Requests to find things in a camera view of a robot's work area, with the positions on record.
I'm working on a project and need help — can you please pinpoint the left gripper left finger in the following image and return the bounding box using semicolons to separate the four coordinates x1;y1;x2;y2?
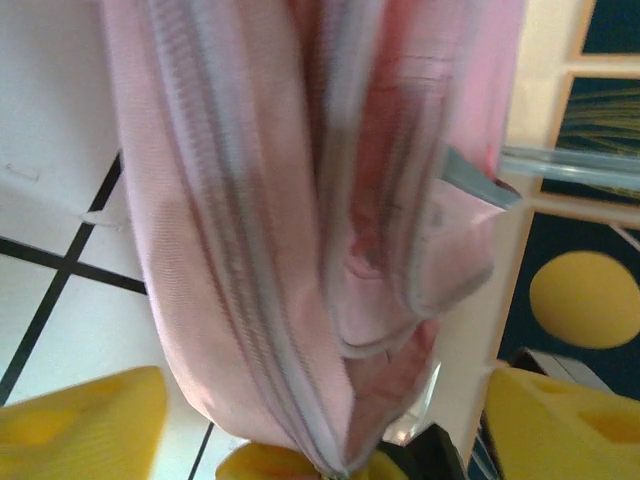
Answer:
0;366;170;480

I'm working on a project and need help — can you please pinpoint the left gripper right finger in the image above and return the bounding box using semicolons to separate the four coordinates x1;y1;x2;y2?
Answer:
485;367;640;480

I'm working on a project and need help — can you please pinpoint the pink backpack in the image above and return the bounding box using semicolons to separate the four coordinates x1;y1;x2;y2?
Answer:
99;0;526;480

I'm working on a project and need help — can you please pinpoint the white grid pattern mat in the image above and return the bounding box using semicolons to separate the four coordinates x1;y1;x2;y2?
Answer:
0;0;236;480

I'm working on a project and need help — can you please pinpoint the aluminium frame post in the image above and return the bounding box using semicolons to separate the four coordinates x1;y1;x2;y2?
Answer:
499;146;640;190

